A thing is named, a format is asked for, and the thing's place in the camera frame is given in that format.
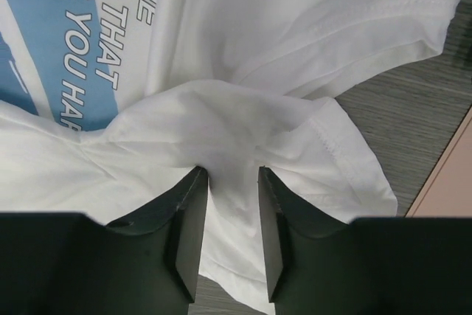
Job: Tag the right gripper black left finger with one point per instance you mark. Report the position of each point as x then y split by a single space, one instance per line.
145 262

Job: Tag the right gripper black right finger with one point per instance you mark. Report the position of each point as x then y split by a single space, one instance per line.
316 264

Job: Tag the white printed t shirt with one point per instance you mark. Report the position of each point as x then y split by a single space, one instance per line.
105 104

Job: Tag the brown cardboard sheet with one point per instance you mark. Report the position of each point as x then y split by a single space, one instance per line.
447 190

